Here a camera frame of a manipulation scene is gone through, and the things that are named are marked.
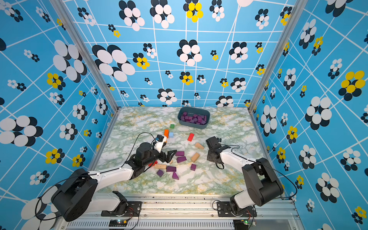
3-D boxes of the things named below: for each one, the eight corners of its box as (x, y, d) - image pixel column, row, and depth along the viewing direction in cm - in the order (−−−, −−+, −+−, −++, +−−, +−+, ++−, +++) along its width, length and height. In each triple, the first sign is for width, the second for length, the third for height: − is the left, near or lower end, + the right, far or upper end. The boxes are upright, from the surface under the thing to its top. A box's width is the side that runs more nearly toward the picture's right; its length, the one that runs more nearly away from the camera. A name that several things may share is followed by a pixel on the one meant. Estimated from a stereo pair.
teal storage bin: (177, 128, 109) (177, 125, 106) (178, 110, 121) (178, 107, 118) (210, 128, 109) (211, 124, 106) (208, 110, 121) (209, 107, 118)
